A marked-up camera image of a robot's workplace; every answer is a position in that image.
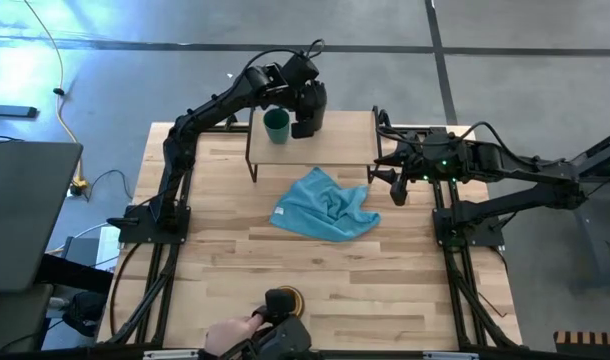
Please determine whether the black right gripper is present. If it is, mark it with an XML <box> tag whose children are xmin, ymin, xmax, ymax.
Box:
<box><xmin>370</xmin><ymin>127</ymin><xmax>471</xmax><ymax>207</ymax></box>

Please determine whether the green plastic cup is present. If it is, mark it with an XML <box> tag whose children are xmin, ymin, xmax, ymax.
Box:
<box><xmin>262</xmin><ymin>107</ymin><xmax>291</xmax><ymax>146</ymax></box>

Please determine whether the dark brown mug yellow inside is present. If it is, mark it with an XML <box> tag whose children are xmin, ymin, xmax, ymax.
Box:
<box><xmin>277</xmin><ymin>285</ymin><xmax>306</xmax><ymax>319</ymax></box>

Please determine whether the wooden shelf with black legs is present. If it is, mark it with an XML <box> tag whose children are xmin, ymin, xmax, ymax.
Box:
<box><xmin>244</xmin><ymin>104</ymin><xmax>384</xmax><ymax>185</ymax></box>

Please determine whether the blue microfibre cloth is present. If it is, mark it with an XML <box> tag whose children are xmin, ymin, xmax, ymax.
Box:
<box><xmin>268</xmin><ymin>166</ymin><xmax>382</xmax><ymax>244</ymax></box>

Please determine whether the thin black hex key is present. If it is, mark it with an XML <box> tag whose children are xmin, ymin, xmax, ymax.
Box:
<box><xmin>476</xmin><ymin>291</ymin><xmax>509</xmax><ymax>320</ymax></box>

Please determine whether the black handheld controller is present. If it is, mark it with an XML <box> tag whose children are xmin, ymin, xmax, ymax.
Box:
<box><xmin>219</xmin><ymin>288</ymin><xmax>314</xmax><ymax>360</ymax></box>

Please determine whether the grey metal stand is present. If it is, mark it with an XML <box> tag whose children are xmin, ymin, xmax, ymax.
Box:
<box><xmin>569</xmin><ymin>127</ymin><xmax>610</xmax><ymax>294</ymax></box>

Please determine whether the person's hand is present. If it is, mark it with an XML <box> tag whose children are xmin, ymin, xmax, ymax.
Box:
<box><xmin>203</xmin><ymin>313</ymin><xmax>264</xmax><ymax>358</ymax></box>

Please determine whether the yellow power plug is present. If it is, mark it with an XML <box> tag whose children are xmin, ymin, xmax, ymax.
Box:
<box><xmin>68</xmin><ymin>175</ymin><xmax>90</xmax><ymax>198</ymax></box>

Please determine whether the black and wood striped object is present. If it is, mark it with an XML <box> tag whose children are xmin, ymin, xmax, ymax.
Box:
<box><xmin>553</xmin><ymin>329</ymin><xmax>610</xmax><ymax>357</ymax></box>

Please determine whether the flat black bar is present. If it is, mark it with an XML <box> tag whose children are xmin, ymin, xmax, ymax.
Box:
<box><xmin>0</xmin><ymin>103</ymin><xmax>39</xmax><ymax>120</ymax></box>

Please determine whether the grey desk top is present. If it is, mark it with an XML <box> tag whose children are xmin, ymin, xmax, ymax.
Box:
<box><xmin>0</xmin><ymin>139</ymin><xmax>84</xmax><ymax>294</ymax></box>

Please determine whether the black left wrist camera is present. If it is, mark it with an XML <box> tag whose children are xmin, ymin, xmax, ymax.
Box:
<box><xmin>282</xmin><ymin>52</ymin><xmax>320</xmax><ymax>86</ymax></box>

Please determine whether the black aluminium table frame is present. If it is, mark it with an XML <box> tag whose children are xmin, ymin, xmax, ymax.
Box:
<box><xmin>97</xmin><ymin>112</ymin><xmax>524</xmax><ymax>352</ymax></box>

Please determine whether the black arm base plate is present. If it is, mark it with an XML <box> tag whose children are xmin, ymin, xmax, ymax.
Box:
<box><xmin>107</xmin><ymin>204</ymin><xmax>192</xmax><ymax>246</ymax></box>
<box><xmin>432</xmin><ymin>205</ymin><xmax>506</xmax><ymax>249</ymax></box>

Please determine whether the silver frame bracket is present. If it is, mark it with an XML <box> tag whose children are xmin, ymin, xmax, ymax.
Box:
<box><xmin>142</xmin><ymin>349</ymin><xmax>201</xmax><ymax>360</ymax></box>
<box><xmin>422</xmin><ymin>351</ymin><xmax>481</xmax><ymax>360</ymax></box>

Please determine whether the black floor cable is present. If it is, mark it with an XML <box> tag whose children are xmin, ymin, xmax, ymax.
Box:
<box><xmin>82</xmin><ymin>168</ymin><xmax>135</xmax><ymax>202</ymax></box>

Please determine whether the yellow floor cable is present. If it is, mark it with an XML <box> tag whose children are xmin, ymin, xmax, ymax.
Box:
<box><xmin>22</xmin><ymin>0</ymin><xmax>90</xmax><ymax>194</ymax></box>

